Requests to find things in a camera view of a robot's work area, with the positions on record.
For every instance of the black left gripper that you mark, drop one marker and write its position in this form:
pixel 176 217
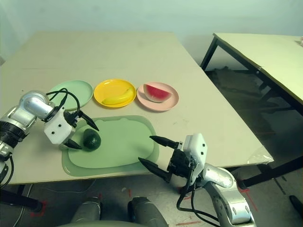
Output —
pixel 73 119

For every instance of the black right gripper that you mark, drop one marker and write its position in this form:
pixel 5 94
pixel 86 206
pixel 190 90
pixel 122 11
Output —
pixel 180 163

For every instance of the dark green avocado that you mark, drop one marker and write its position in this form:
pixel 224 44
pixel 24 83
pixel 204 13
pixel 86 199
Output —
pixel 92 140

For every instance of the yellow banana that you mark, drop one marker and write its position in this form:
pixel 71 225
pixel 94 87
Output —
pixel 118 98

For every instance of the red watermelon slice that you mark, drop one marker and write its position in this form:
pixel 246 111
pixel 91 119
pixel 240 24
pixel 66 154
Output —
pixel 156 93

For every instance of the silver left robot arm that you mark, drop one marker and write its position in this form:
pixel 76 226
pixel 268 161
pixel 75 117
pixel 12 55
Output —
pixel 33 104

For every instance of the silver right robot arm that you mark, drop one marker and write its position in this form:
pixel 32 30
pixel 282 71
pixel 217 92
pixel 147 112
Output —
pixel 227 201

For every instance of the light green cutting board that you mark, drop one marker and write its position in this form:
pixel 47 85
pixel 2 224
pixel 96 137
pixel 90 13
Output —
pixel 123 146

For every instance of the dark green translucent tray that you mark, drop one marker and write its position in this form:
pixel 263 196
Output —
pixel 66 169

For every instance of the mint green plate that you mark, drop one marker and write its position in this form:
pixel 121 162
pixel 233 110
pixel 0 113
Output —
pixel 75 92

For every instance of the yellow-orange plastic plate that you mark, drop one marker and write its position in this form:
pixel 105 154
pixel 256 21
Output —
pixel 111 88

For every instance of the pink plate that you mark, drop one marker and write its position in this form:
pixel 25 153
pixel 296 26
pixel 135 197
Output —
pixel 170 101

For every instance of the grey robot right leg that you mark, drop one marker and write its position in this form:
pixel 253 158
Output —
pixel 146 212

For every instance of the grey robot leg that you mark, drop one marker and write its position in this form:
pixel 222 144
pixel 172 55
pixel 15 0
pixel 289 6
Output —
pixel 87 210
pixel 146 212

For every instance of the red floor tape strip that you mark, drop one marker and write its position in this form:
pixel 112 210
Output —
pixel 189 223
pixel 250 199
pixel 36 214

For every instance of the grey robot left leg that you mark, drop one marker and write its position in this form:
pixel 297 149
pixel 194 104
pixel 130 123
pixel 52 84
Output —
pixel 87 210

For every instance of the black table leg bar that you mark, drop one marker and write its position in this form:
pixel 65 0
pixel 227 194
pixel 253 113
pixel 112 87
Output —
pixel 19 198
pixel 284 169

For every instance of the pale green robot torso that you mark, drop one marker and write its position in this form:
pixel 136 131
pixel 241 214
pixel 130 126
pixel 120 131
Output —
pixel 99 224

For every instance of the clear plastic film scrap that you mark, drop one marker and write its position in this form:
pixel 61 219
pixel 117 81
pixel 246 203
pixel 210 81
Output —
pixel 260 156

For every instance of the black rounded object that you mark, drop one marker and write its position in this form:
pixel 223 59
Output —
pixel 297 203

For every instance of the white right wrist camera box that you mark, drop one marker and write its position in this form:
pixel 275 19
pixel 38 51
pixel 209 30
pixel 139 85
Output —
pixel 197 146

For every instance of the beige table with black frame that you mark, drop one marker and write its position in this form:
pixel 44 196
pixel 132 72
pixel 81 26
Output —
pixel 272 52

